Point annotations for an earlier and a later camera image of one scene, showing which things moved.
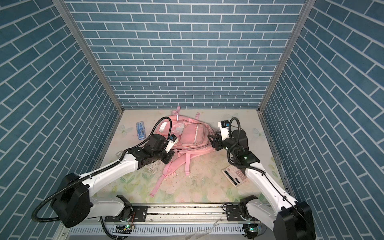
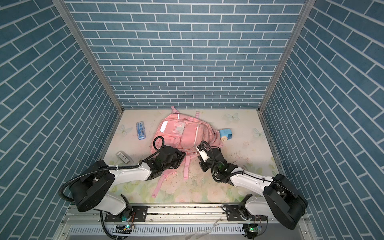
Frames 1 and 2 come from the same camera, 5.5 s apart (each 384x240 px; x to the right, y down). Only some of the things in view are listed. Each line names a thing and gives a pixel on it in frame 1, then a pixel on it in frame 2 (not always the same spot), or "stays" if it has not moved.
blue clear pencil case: [141, 130] stays
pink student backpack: [188, 137] stays
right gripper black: [217, 142] -> [203, 164]
